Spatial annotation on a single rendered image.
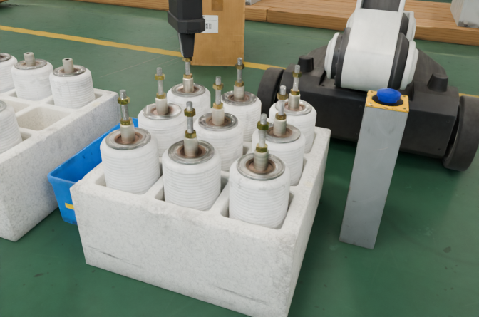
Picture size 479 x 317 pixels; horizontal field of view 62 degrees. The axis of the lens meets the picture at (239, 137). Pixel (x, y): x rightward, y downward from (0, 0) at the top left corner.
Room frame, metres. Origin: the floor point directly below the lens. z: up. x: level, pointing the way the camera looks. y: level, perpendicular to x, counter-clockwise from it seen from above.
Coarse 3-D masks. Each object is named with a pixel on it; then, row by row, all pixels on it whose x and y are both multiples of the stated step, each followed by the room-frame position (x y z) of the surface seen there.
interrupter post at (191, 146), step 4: (184, 136) 0.55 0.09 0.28; (184, 140) 0.55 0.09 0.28; (188, 140) 0.54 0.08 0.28; (192, 140) 0.54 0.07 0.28; (196, 140) 0.55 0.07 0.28; (184, 144) 0.55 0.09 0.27; (188, 144) 0.54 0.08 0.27; (192, 144) 0.54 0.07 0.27; (196, 144) 0.55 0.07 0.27; (188, 148) 0.54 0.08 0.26; (192, 148) 0.54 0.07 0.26; (196, 148) 0.55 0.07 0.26; (188, 152) 0.54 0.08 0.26; (192, 152) 0.54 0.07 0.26; (196, 152) 0.55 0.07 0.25
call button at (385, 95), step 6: (378, 90) 0.65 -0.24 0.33; (384, 90) 0.65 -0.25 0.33; (390, 90) 0.65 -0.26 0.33; (396, 90) 0.65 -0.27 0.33; (378, 96) 0.64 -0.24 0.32; (384, 96) 0.63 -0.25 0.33; (390, 96) 0.63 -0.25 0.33; (396, 96) 0.63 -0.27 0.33; (384, 102) 0.63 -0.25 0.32; (390, 102) 0.63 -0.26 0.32
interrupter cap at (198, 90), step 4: (180, 84) 0.84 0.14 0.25; (196, 84) 0.84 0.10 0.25; (172, 88) 0.81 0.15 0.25; (176, 88) 0.82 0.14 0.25; (180, 88) 0.82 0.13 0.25; (196, 88) 0.82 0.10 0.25; (200, 88) 0.82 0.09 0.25; (204, 88) 0.82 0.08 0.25; (172, 92) 0.79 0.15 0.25; (176, 92) 0.80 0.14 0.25; (180, 92) 0.80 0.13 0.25; (184, 92) 0.80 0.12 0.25; (192, 92) 0.81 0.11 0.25; (196, 92) 0.80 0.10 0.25; (200, 92) 0.80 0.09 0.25; (204, 92) 0.80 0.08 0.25; (180, 96) 0.78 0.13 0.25; (184, 96) 0.78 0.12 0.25; (188, 96) 0.78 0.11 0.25; (192, 96) 0.78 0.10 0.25; (196, 96) 0.78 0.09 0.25
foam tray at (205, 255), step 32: (320, 128) 0.79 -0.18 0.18; (160, 160) 0.64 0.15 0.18; (320, 160) 0.65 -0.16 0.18; (96, 192) 0.53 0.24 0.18; (128, 192) 0.53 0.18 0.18; (160, 192) 0.55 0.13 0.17; (224, 192) 0.54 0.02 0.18; (320, 192) 0.75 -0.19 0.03; (96, 224) 0.53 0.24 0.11; (128, 224) 0.51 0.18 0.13; (160, 224) 0.49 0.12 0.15; (192, 224) 0.47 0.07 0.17; (224, 224) 0.46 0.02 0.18; (288, 224) 0.47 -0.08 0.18; (96, 256) 0.53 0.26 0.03; (128, 256) 0.51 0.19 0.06; (160, 256) 0.49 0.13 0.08; (192, 256) 0.47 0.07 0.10; (224, 256) 0.45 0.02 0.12; (256, 256) 0.44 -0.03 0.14; (288, 256) 0.42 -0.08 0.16; (192, 288) 0.47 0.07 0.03; (224, 288) 0.45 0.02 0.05; (256, 288) 0.44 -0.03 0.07; (288, 288) 0.42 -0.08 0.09
